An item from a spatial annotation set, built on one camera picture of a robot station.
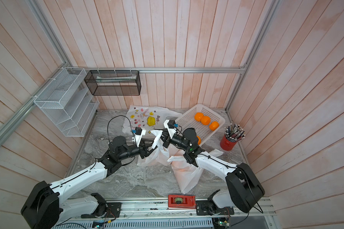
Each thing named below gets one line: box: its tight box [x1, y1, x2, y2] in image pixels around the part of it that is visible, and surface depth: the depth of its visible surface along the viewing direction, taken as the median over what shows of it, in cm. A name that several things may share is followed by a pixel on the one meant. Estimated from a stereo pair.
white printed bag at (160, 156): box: [137, 129, 172, 167], surface depth 72 cm
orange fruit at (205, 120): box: [200, 115, 211, 126], surface depth 110 cm
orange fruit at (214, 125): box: [209, 121, 220, 132], surface depth 104 cm
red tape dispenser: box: [168, 194, 197, 210], surface depth 73 cm
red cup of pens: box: [219, 123, 246, 152], surface depth 87 cm
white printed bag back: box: [121, 104, 183, 134], surface depth 117 cm
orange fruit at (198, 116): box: [194, 112, 204, 122], surface depth 113 cm
